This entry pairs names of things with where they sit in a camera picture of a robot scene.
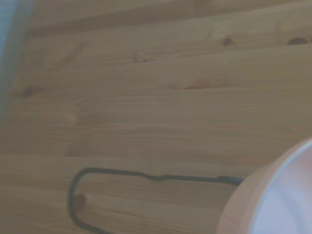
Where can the orange plastic bowl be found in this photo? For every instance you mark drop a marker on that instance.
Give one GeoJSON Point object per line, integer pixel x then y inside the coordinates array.
{"type": "Point", "coordinates": [273, 195]}

